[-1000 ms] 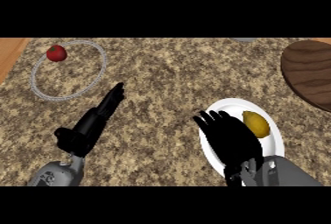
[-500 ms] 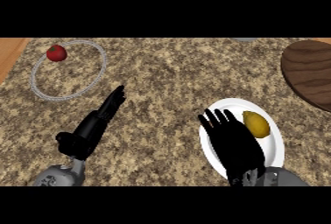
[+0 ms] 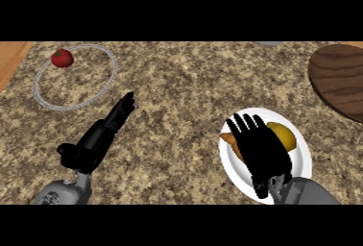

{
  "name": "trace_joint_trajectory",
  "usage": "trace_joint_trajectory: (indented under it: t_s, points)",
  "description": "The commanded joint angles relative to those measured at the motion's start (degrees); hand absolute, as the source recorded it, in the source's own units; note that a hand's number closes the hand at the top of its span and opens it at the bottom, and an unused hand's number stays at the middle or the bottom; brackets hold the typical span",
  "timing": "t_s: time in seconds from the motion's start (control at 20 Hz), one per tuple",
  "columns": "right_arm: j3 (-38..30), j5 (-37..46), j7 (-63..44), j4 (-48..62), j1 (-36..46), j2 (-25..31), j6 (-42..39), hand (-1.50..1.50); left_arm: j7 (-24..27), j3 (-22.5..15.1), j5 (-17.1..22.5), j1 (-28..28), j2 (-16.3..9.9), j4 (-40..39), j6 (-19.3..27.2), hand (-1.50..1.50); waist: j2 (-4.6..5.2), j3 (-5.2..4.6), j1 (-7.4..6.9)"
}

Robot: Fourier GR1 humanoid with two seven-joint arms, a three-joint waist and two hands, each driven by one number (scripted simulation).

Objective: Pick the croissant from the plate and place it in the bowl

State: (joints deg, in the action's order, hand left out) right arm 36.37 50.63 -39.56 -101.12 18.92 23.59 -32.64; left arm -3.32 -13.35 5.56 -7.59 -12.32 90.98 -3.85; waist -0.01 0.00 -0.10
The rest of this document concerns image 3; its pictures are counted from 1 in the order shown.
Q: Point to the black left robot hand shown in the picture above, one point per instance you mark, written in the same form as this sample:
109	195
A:
96	137

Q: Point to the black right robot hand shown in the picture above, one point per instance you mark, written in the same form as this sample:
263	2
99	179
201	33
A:
261	150

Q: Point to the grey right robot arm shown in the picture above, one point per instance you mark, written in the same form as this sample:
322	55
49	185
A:
303	191

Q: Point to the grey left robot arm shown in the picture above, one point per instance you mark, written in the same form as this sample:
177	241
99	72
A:
65	191

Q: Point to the brown croissant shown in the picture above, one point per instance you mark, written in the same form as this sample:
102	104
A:
232	142

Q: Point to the white plate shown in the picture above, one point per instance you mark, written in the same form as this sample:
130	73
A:
303	160

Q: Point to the clear glass bowl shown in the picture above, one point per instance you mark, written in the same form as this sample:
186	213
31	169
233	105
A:
47	104

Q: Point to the yellow lemon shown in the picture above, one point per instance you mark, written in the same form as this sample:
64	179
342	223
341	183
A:
285	136

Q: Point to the red tomato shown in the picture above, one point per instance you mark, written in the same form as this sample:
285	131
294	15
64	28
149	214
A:
62	58

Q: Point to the dark wooden cutting board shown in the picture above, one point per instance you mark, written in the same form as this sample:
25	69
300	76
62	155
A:
340	80

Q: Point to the grey round object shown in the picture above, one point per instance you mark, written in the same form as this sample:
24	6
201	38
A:
267	43

